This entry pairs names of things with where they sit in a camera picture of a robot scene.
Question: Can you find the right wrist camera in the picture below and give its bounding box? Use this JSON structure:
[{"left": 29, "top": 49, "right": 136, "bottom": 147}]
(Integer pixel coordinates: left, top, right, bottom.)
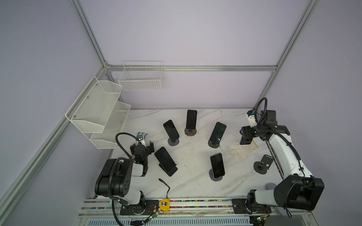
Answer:
[{"left": 248, "top": 110, "right": 290, "bottom": 136}]

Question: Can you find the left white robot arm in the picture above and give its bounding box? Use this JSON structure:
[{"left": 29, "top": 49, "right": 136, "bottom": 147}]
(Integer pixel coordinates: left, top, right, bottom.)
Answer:
[{"left": 94, "top": 142, "right": 155, "bottom": 215}]

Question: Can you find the black folding phone stand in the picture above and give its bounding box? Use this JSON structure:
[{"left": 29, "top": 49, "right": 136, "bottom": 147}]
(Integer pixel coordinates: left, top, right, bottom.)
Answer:
[{"left": 159, "top": 164, "right": 178, "bottom": 177}]

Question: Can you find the yellow tape measure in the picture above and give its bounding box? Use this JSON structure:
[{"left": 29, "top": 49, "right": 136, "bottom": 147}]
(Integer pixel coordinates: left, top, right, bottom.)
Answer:
[{"left": 158, "top": 179, "right": 171, "bottom": 212}]

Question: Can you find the black phone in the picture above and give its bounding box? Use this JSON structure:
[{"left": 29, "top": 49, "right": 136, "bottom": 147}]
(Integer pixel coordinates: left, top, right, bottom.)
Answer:
[
  {"left": 210, "top": 153, "right": 225, "bottom": 177},
  {"left": 155, "top": 147, "right": 176, "bottom": 171},
  {"left": 163, "top": 120, "right": 180, "bottom": 141},
  {"left": 209, "top": 122, "right": 227, "bottom": 144},
  {"left": 186, "top": 110, "right": 198, "bottom": 130}
]

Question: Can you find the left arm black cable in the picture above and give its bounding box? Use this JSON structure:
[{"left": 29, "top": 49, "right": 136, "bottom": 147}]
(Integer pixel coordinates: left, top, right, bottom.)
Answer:
[{"left": 115, "top": 132, "right": 140, "bottom": 160}]

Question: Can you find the brown round phone stand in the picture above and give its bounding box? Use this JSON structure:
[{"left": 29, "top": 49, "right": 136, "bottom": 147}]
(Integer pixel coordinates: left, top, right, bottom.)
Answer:
[{"left": 184, "top": 128, "right": 197, "bottom": 136}]

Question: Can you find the grey stand front centre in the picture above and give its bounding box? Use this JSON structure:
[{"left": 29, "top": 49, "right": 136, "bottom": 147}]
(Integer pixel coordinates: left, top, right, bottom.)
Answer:
[{"left": 209, "top": 169, "right": 223, "bottom": 182}]

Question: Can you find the grey oval pad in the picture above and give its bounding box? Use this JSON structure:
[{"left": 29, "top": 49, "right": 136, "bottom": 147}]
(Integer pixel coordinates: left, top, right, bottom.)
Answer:
[{"left": 265, "top": 183, "right": 277, "bottom": 190}]

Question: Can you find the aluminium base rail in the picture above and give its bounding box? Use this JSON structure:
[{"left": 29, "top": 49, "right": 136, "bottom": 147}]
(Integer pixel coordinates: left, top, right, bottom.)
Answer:
[{"left": 77, "top": 196, "right": 314, "bottom": 219}]

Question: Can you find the grey stand centre right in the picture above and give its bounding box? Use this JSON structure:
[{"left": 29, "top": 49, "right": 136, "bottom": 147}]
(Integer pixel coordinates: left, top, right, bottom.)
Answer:
[{"left": 208, "top": 140, "right": 220, "bottom": 148}]

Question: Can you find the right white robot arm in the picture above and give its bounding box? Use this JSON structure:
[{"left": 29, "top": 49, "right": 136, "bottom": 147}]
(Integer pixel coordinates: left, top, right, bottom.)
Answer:
[{"left": 240, "top": 125, "right": 325, "bottom": 213}]

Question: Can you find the white wire basket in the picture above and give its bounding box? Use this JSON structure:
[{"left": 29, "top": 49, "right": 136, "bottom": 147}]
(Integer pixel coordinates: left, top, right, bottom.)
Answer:
[{"left": 118, "top": 61, "right": 164, "bottom": 91}]

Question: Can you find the white mesh two-tier shelf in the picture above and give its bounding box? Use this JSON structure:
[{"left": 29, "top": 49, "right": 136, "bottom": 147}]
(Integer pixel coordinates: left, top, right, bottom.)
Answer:
[{"left": 65, "top": 77, "right": 131, "bottom": 149}]

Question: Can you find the grey round stand back left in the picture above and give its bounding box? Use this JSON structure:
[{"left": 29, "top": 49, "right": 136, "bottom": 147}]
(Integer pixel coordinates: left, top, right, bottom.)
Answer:
[{"left": 167, "top": 138, "right": 180, "bottom": 147}]

